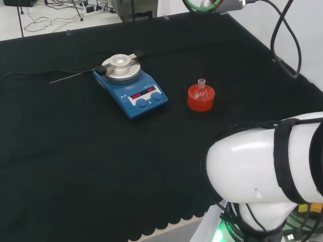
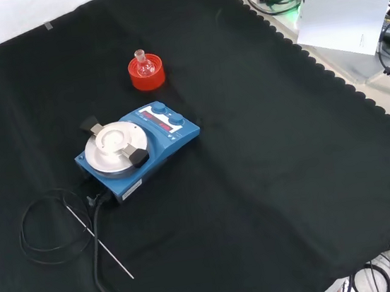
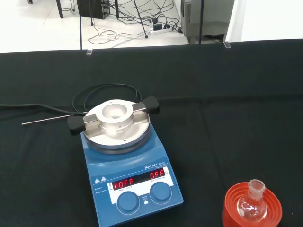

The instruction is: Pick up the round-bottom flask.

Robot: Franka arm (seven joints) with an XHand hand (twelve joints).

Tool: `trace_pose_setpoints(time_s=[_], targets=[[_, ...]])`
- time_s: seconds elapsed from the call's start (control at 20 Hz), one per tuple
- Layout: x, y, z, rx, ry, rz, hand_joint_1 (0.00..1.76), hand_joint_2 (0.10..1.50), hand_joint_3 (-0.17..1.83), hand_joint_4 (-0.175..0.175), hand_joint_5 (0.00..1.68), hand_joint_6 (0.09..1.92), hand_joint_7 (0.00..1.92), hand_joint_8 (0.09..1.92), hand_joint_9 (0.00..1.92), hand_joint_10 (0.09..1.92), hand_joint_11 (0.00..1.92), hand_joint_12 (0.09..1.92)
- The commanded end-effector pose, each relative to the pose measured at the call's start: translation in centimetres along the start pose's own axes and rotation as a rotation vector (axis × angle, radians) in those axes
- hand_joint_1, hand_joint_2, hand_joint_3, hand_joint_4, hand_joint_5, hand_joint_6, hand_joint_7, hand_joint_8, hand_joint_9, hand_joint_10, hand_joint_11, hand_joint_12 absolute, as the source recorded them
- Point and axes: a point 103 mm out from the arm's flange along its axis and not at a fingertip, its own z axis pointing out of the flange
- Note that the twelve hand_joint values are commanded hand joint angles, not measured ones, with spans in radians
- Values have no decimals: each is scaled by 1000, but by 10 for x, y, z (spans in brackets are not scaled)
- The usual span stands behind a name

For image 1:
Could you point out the white power strip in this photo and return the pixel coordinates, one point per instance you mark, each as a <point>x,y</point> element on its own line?
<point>92,11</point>

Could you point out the black bench cloth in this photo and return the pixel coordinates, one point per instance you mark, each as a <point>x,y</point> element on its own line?
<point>101,164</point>

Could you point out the black tripod leg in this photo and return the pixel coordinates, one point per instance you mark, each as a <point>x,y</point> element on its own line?
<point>21,22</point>

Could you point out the thin metal probe rod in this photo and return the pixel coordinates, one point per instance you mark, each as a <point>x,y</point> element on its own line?
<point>65,78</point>

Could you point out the clear round-bottom flask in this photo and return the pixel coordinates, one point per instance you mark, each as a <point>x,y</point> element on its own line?
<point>201,93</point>

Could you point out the grey metal cabinet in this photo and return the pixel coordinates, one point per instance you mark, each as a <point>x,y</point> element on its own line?
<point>137,10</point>

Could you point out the blue-base heater with steel plate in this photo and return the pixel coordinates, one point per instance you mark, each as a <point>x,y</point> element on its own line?
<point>121,92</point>

